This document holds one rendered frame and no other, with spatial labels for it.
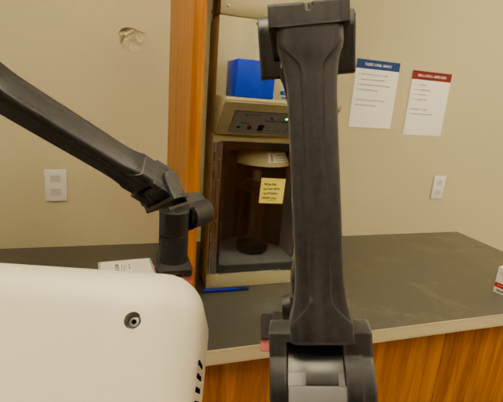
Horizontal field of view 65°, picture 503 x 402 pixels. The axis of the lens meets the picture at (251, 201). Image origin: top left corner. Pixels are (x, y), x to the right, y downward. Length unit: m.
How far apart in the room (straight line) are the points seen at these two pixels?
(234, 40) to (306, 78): 0.74
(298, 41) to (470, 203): 1.97
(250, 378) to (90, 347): 0.85
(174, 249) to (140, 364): 0.52
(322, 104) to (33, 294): 0.28
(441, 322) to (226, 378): 0.62
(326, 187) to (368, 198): 1.52
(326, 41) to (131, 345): 0.30
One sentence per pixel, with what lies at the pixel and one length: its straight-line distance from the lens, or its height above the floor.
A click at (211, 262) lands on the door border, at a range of 1.20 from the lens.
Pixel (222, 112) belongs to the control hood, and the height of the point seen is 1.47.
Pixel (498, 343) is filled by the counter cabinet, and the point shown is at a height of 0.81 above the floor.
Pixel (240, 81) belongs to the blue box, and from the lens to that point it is 1.01.
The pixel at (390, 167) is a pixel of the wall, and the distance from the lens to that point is 1.92.
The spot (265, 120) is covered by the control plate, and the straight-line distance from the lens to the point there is 1.07.
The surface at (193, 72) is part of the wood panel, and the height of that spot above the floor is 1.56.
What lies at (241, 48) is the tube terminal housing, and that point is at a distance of 1.13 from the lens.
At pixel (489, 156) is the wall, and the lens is 2.31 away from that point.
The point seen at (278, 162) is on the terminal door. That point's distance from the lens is 1.16.
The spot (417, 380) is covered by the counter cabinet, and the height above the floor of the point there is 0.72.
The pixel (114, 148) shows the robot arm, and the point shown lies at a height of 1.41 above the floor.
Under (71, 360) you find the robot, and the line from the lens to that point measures 0.28.
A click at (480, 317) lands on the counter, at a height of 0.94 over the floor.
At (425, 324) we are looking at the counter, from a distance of 1.26.
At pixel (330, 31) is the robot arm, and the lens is 0.40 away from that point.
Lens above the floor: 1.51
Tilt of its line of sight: 15 degrees down
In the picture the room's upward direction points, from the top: 5 degrees clockwise
